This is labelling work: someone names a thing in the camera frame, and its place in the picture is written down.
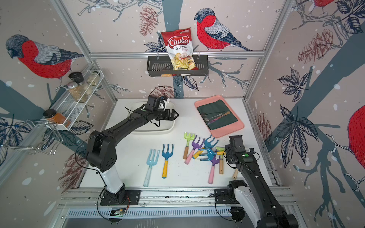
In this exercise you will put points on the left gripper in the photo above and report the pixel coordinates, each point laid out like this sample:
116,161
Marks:
172,117

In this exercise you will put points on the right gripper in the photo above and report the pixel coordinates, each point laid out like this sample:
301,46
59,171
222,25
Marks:
227,147

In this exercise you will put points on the blue claw rake yellow handle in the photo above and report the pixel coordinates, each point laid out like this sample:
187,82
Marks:
208,154

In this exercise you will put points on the light blue rake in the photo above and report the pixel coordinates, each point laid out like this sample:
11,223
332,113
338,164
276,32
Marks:
151,161

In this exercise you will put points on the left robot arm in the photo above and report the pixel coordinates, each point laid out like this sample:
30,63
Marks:
101,147

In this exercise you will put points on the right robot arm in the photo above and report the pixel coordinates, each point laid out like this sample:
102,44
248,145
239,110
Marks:
253,194

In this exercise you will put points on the white storage box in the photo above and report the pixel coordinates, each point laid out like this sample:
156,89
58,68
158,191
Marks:
150,128

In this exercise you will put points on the pink tray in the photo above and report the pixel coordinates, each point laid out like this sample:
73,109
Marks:
224,131

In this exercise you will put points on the dark green cloth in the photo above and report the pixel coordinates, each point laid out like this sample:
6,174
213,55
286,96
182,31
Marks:
218,106

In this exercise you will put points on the Chuba cassava chips bag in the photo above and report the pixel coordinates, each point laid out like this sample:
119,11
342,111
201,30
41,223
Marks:
179,46

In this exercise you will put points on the clear spice jar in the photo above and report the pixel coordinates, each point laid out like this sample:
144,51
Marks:
94,78

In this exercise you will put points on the silver lid spice jar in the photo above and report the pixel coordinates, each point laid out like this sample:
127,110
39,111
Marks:
77,92

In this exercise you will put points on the black lid spice jar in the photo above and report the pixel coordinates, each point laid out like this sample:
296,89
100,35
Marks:
76,77

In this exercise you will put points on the orange spice jar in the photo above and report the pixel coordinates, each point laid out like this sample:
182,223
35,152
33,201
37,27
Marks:
53,116

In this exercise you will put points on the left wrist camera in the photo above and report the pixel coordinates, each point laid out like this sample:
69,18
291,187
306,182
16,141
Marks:
154,103

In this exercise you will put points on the purple rake pink handle lower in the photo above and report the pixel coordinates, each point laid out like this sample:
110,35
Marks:
214,162

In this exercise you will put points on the purple rake pink handle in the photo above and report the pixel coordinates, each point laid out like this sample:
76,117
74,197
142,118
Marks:
196,144
214,162

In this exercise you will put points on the teal rake yellow handle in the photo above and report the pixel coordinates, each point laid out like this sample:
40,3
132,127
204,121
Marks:
208,143

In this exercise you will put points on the green rake wooden handle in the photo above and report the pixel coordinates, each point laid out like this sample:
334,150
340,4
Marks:
188,137

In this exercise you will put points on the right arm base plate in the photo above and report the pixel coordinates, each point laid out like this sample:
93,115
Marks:
224,196

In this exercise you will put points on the black wall basket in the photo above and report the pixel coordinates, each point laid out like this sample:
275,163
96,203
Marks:
158,66

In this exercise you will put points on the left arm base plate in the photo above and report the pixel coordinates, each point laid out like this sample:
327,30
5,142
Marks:
122,197

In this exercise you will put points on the white wire spice rack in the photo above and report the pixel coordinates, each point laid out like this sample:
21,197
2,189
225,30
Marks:
70,108

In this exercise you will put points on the wire cup holder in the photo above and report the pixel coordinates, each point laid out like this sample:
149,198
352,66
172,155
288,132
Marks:
32,137

